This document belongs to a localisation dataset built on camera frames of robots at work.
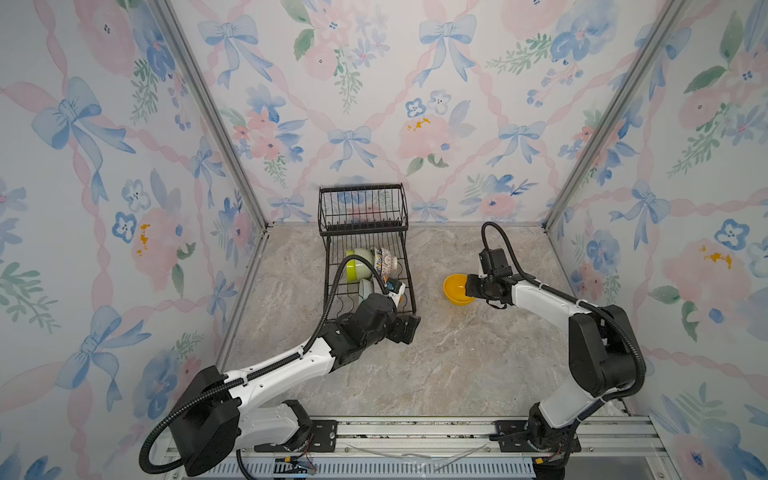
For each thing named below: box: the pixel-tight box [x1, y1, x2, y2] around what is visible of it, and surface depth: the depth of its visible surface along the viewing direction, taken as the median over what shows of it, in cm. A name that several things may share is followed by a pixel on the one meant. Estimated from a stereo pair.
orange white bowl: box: [393, 282, 406, 308], surface depth 72 cm
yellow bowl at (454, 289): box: [443, 274, 475, 306], surface depth 99 cm
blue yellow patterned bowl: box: [374, 246, 383, 277], surface depth 97 cm
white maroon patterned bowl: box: [381, 248, 398, 277], surface depth 99 cm
